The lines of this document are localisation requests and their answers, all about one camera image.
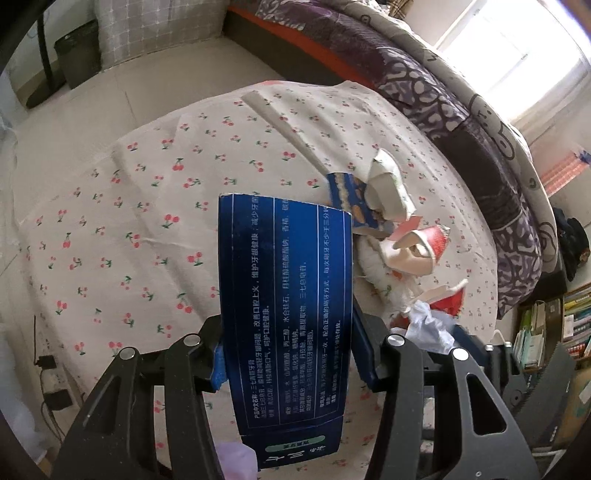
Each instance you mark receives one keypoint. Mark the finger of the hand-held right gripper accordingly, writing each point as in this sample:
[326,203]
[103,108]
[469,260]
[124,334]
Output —
[473,344]

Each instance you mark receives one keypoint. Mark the black bag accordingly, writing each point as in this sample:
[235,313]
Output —
[570,240]

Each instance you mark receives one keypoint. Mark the crumpled white tissue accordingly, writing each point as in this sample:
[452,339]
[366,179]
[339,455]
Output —
[425,327]

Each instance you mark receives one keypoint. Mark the purple plastic bag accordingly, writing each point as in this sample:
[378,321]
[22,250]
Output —
[235,461]

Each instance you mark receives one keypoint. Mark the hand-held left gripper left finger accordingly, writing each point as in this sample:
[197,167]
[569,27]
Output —
[217,365]

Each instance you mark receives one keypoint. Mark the white power strip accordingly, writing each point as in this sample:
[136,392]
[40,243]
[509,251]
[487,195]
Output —
[55,381]

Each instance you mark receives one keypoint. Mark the black bin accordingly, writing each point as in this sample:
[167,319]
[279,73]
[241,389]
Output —
[78,55]

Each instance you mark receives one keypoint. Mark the cherry print cloth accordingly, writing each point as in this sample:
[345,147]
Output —
[115,207]

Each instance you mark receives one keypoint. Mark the pink striped cloth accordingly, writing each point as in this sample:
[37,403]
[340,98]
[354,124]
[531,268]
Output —
[565,170]

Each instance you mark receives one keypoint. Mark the crushed red white paper cup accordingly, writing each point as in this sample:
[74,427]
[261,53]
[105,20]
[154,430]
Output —
[429,244]

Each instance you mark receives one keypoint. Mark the blue toothpaste box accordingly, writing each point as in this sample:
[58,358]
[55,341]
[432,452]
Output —
[286,300]

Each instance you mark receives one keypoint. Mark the orange bed frame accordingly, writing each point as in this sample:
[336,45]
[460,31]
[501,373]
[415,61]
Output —
[286,50]

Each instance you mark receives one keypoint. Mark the white fluffy wad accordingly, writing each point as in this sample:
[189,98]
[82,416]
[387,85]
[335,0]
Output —
[374,263]

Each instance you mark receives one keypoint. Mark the purple patterned quilt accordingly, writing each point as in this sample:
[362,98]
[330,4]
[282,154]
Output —
[415,78]

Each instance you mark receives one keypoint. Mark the torn red cup piece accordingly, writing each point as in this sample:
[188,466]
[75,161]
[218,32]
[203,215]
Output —
[450,302]

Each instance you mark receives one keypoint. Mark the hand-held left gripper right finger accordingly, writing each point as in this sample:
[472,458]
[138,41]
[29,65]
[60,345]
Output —
[364,350]

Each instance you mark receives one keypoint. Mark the bright window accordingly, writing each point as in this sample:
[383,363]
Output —
[508,55]

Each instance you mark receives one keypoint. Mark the blue snack packet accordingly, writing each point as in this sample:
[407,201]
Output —
[351,194]

